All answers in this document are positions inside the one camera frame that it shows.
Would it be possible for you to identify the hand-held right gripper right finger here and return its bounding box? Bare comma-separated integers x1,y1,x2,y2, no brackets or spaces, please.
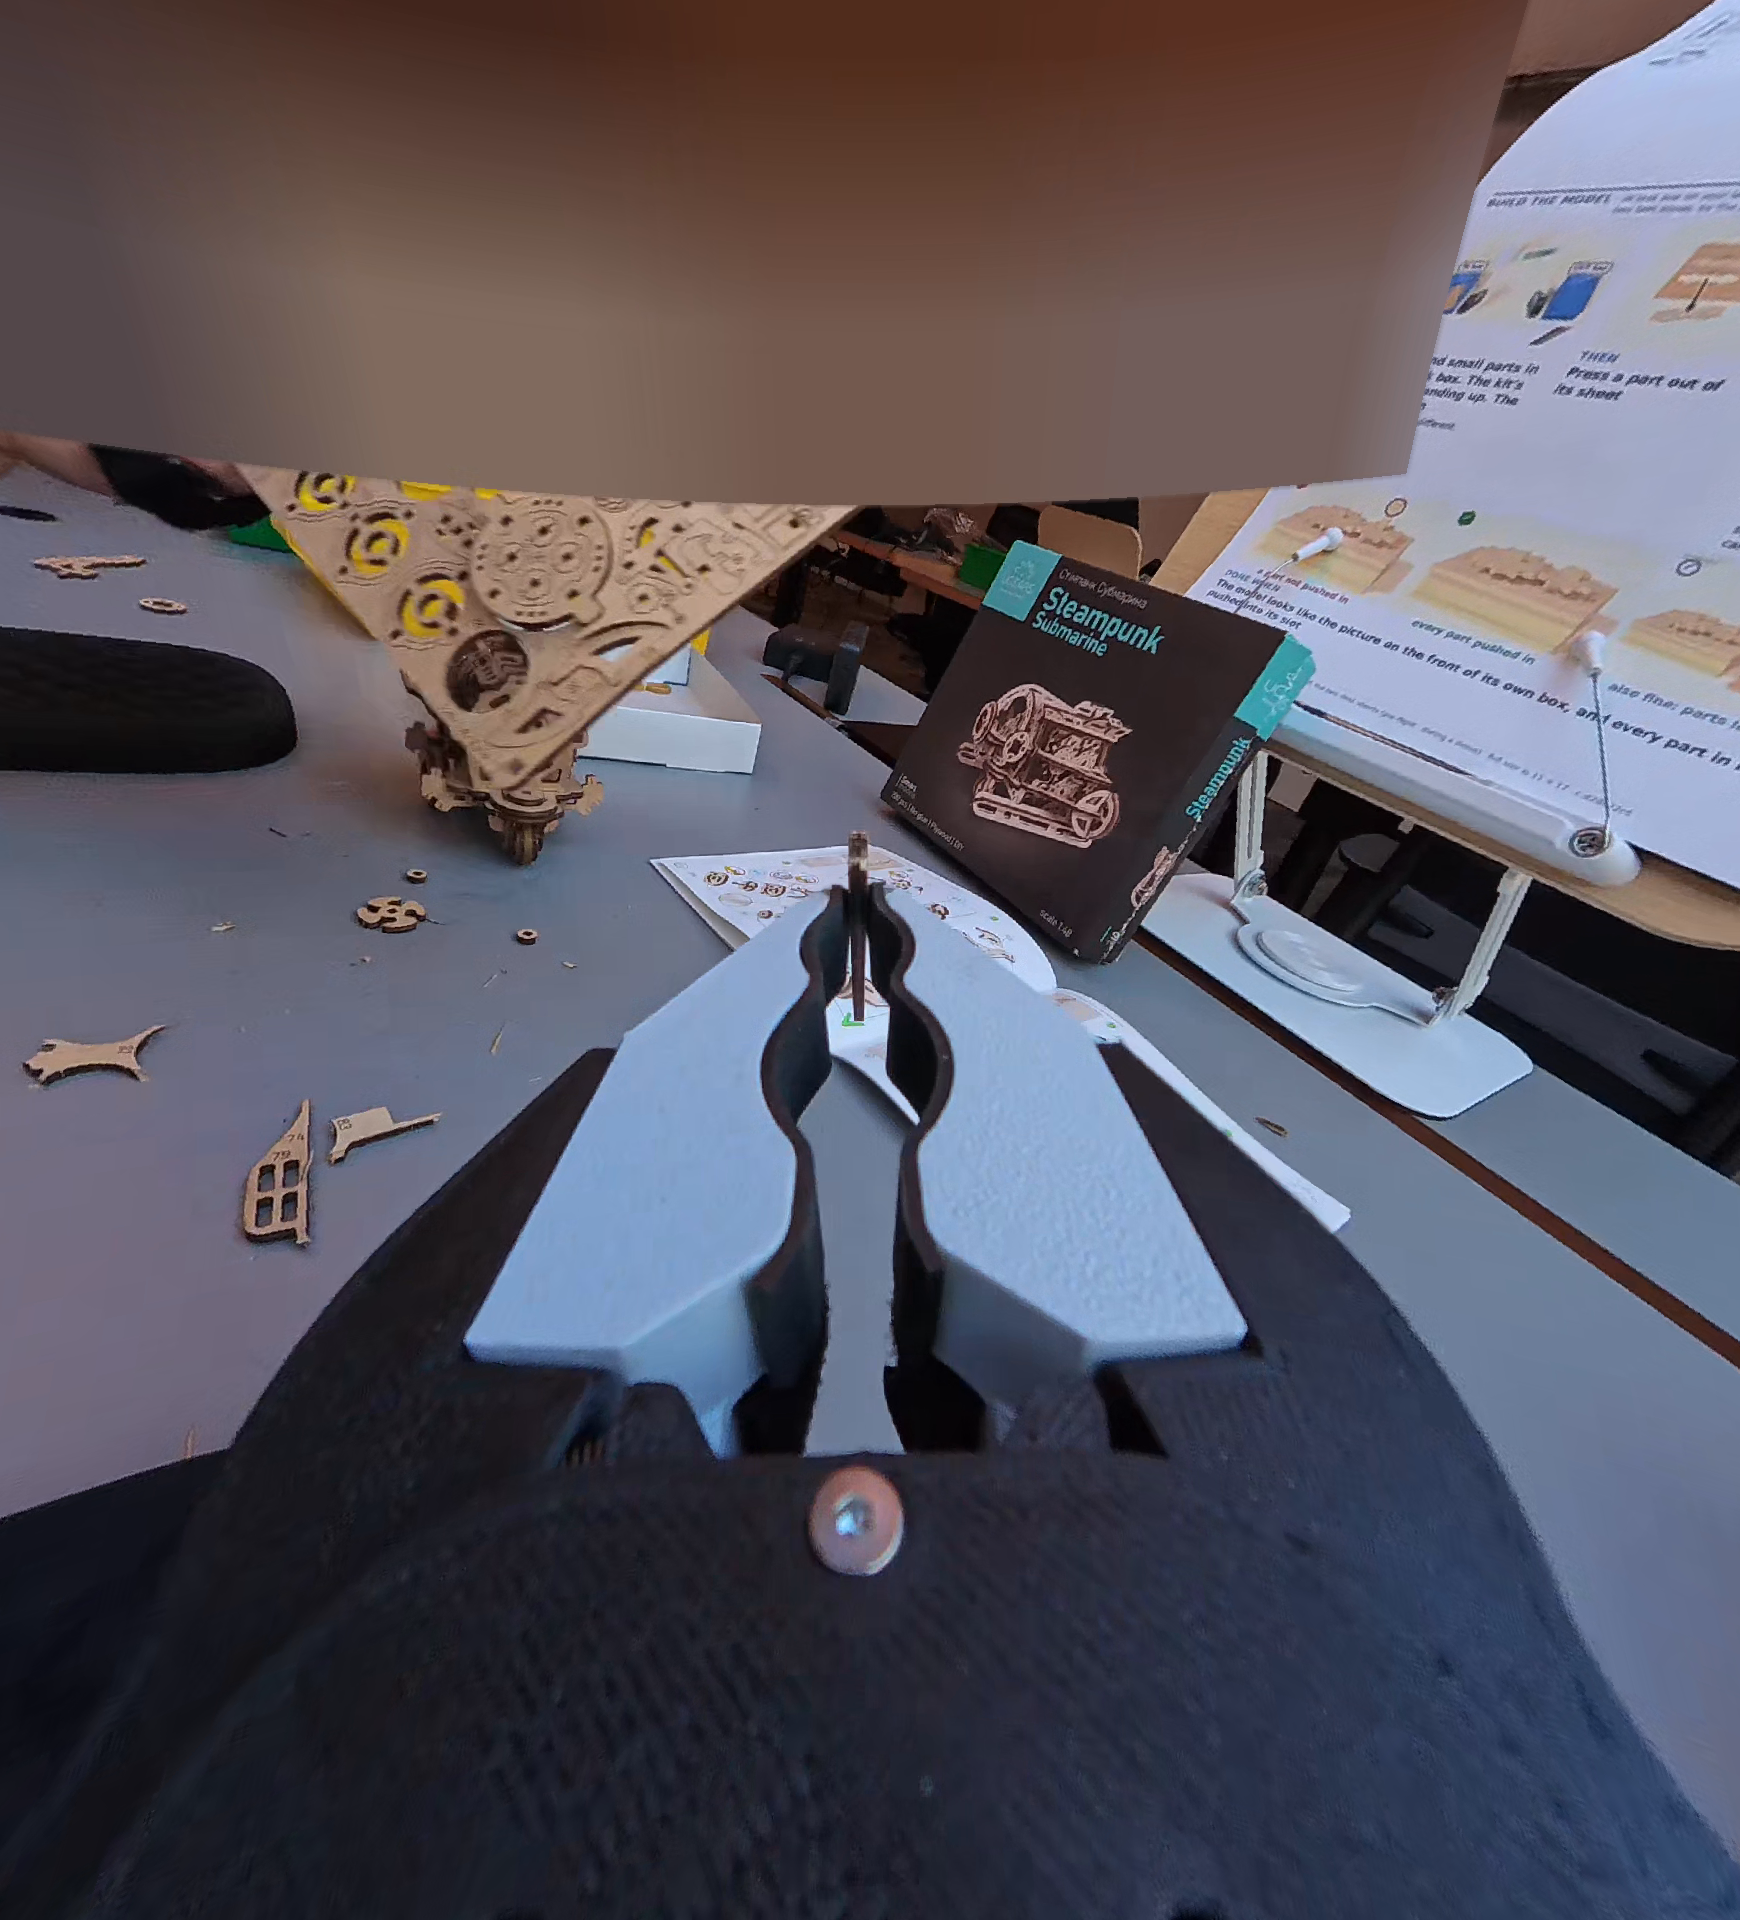
872,881,1252,1451

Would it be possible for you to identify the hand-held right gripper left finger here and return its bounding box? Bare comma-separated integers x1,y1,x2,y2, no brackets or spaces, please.
465,881,853,1460

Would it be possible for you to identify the small wooden part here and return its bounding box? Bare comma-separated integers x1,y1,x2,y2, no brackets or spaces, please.
844,829,879,1029

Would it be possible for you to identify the wooden sheet with ring cutouts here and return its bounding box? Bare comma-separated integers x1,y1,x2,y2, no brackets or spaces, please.
237,463,861,799

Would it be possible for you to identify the partly built wooden model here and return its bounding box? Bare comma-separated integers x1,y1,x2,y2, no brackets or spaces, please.
404,718,612,868

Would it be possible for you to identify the dark model kit box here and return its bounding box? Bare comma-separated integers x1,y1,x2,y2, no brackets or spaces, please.
882,539,1318,964

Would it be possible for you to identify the small angled wooden offcut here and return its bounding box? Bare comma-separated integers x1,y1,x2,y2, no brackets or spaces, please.
326,1106,443,1167

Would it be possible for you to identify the instruction booklet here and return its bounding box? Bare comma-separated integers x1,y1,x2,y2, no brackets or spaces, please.
649,844,1355,1234

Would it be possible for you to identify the white-based document stand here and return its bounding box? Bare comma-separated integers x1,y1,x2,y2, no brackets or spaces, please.
1137,488,1740,1120

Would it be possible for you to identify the long windowed wooden offcut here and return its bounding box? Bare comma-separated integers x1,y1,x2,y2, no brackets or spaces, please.
241,1098,316,1249

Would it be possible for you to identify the white cardboard box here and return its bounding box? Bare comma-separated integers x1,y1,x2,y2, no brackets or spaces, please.
586,655,763,777

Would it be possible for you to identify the black box device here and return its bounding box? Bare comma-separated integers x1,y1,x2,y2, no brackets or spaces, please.
762,619,872,726

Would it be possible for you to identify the star-shaped wooden offcut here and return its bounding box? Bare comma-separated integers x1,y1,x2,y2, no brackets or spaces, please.
22,1025,171,1088

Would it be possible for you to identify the black textured pad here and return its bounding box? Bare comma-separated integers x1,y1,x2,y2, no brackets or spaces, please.
0,619,298,776

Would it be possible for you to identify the yellow plastic bin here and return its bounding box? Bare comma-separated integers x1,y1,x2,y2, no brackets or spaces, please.
284,469,473,644

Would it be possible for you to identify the printed instruction sheet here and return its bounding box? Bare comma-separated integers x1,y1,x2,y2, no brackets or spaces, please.
1231,0,1740,928

